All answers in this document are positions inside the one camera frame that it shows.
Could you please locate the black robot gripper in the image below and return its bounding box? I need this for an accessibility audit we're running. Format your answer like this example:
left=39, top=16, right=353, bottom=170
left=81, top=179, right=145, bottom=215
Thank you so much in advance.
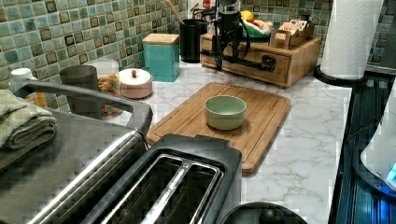
left=212, top=0, right=243, bottom=70

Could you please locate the black metal drawer handle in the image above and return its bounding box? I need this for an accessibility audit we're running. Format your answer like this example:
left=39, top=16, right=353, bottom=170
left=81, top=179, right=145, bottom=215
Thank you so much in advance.
left=200, top=49, right=276, bottom=73

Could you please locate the wooden drawer box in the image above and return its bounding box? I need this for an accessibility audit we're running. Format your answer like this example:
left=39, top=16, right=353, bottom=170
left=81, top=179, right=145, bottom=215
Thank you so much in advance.
left=199, top=32, right=323, bottom=89

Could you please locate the plate of toy food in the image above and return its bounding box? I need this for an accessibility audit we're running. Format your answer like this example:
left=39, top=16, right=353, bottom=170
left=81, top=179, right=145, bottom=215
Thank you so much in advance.
left=240, top=10, right=273, bottom=37

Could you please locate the black utensil holder cup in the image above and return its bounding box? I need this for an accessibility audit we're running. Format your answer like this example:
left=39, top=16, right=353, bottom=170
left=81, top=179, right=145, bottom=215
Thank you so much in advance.
left=179, top=19, right=207, bottom=63

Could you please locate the small wooden tray organizer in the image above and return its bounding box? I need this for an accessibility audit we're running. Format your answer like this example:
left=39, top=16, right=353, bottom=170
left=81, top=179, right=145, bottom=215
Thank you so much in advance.
left=269, top=20, right=315, bottom=49

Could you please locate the teal canister with wooden lid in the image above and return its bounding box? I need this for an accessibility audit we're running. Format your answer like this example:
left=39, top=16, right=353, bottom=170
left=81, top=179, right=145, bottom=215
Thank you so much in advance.
left=143, top=34, right=180, bottom=82

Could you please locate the light green ceramic bowl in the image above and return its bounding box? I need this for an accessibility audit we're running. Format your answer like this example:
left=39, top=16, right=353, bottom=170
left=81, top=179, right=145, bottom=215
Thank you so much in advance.
left=204, top=95, right=247, bottom=131

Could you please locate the bamboo cutting board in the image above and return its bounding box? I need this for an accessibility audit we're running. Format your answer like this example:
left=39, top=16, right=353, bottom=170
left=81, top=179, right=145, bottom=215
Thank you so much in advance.
left=148, top=82, right=290, bottom=176

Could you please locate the black paper towel holder base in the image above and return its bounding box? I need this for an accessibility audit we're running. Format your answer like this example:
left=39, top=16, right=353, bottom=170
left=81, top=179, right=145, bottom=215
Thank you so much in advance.
left=313, top=65, right=367, bottom=88

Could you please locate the pink lidded ceramic jar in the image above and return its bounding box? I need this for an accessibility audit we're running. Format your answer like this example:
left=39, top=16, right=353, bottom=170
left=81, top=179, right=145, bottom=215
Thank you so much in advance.
left=119, top=68, right=152, bottom=99

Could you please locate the clear jar of colourful cereal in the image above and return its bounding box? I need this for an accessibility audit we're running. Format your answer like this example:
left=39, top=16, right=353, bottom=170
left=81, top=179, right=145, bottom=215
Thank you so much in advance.
left=86, top=59, right=120, bottom=96

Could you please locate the white paper towel roll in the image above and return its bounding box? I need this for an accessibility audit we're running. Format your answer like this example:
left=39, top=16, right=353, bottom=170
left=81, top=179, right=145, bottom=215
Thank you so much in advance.
left=320, top=0, right=384, bottom=80

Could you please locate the black slot toaster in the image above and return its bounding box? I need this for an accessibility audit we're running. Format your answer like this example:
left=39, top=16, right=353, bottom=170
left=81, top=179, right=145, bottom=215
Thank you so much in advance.
left=81, top=134, right=242, bottom=224

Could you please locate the black round pan lid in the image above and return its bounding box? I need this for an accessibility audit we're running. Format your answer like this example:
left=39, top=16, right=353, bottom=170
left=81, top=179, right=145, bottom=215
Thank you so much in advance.
left=220, top=202, right=308, bottom=224

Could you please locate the white capped spice jar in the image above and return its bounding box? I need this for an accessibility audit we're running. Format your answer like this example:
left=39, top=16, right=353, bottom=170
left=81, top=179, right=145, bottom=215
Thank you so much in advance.
left=8, top=67, right=47, bottom=107

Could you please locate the stainless steel toaster oven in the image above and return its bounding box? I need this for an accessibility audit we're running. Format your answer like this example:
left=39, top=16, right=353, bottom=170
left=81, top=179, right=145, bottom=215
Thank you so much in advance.
left=1, top=81, right=152, bottom=224

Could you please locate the folded green dish towel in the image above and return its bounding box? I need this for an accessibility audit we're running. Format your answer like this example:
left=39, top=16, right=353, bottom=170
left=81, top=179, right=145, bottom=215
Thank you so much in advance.
left=0, top=90, right=57, bottom=149

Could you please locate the wooden spoon handle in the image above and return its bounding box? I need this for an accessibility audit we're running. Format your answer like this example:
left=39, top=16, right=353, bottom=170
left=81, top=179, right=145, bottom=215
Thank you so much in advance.
left=164, top=0, right=185, bottom=25

